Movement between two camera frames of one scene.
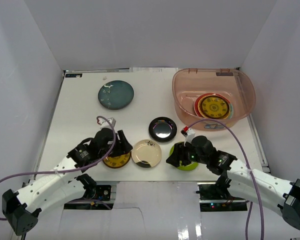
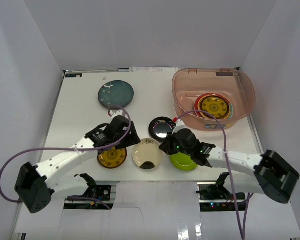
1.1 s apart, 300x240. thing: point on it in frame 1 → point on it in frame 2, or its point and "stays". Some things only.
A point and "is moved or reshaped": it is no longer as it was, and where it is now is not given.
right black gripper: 180,148 → 166,146
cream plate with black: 146,153 stays
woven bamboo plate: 199,104 stays
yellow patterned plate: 118,161 is moved or reshaped
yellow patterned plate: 214,107 stays
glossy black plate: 162,129 stays
